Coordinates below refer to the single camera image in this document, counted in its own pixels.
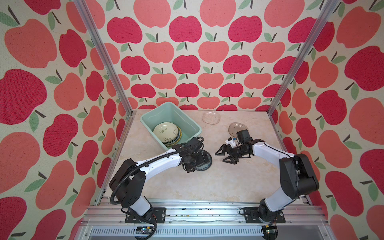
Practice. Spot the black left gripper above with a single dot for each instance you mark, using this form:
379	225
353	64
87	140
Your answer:
190	167

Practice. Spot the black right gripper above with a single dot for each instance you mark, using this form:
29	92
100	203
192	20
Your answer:
232	160

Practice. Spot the blue green patterned plate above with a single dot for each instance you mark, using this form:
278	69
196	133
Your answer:
203	161

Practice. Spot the cream plate with grass motif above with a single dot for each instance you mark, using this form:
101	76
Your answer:
166	132

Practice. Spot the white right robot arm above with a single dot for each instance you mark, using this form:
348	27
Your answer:
297	176

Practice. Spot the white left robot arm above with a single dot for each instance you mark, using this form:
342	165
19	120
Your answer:
128	182

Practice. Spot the mint green plastic bin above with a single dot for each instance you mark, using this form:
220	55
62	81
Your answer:
169	112

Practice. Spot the smoky glass dotted plate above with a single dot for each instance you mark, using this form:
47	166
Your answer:
236	127

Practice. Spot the clear ribbed glass plate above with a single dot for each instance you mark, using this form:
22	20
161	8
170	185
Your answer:
211	118

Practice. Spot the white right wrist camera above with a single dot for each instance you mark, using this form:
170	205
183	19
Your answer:
232	142

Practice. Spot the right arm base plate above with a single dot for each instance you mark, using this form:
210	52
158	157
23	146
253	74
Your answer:
263	216

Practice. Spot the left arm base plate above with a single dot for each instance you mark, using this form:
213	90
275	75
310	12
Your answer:
154	215

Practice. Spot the aluminium front rail frame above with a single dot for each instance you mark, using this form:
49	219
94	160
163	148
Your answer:
188	220

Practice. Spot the left aluminium corner post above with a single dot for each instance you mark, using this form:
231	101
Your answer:
90	24

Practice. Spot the aluminium corner post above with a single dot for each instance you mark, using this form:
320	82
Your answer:
320	23
90	24

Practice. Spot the right aluminium corner post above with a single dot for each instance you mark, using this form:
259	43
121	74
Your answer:
320	23

